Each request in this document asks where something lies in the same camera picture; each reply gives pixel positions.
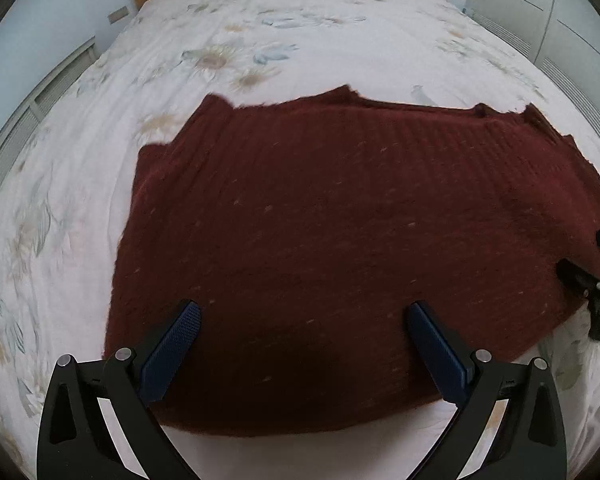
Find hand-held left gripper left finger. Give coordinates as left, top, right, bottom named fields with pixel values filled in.
left=36, top=299, right=202, bottom=480

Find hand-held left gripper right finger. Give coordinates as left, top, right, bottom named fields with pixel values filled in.
left=406, top=301, right=568, bottom=480

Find dark red knitted sweater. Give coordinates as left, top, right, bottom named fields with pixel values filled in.
left=104, top=85, right=600, bottom=439

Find bed with floral duvet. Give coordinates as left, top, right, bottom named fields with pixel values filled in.
left=0, top=0, right=600, bottom=480

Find white wardrobe doors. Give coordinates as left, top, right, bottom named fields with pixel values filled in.
left=467, top=0, right=600, bottom=171

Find white louvered cabinet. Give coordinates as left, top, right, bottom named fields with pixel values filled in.
left=0, top=37, right=97, bottom=233

